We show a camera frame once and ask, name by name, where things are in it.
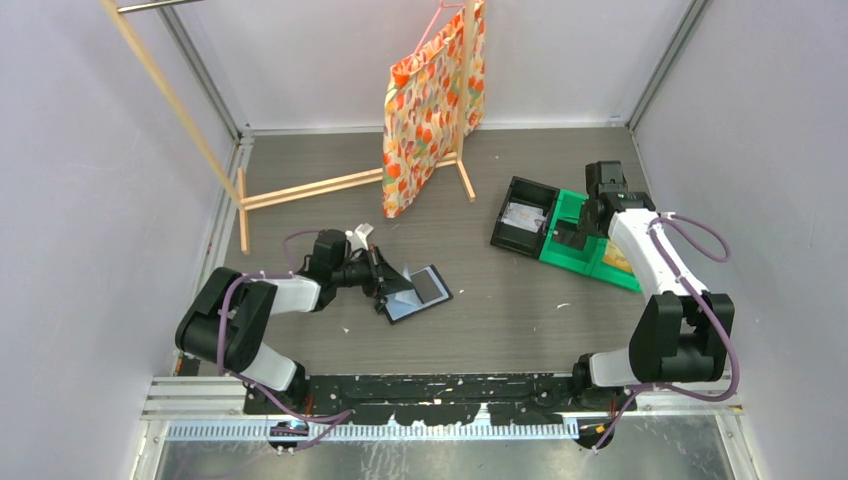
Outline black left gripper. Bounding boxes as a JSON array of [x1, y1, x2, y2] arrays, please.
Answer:
[[332, 245, 413, 299]]

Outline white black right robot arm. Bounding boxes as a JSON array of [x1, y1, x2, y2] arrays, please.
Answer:
[[570, 161, 741, 411]]

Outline green double storage bin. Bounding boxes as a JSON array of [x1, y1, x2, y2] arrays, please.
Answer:
[[539, 190, 640, 292]]

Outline white card in black bin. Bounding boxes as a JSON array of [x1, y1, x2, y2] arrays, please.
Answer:
[[500, 202, 547, 233]]

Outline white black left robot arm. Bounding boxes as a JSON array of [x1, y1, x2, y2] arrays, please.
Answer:
[[175, 224, 414, 414]]

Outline pink clothes hanger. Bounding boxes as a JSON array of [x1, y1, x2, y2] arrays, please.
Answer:
[[413, 0, 464, 54]]

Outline yellow cards in green bin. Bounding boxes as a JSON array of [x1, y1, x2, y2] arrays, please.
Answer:
[[602, 241, 633, 273]]

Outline dark card in green bin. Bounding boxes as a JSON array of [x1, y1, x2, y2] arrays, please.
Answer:
[[553, 219, 588, 250]]

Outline floral fabric bag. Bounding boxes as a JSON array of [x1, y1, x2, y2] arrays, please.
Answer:
[[382, 1, 486, 218]]

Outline wooden clothes rack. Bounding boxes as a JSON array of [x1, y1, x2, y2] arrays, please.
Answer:
[[99, 0, 477, 255]]

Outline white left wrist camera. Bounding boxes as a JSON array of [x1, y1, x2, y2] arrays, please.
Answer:
[[346, 223, 374, 251]]

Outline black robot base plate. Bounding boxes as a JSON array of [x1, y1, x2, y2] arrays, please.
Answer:
[[244, 373, 627, 426]]

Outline black storage bin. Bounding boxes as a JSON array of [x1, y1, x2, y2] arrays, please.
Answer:
[[490, 176, 560, 259]]

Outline black card holder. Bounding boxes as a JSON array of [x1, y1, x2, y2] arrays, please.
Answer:
[[375, 264, 454, 325]]

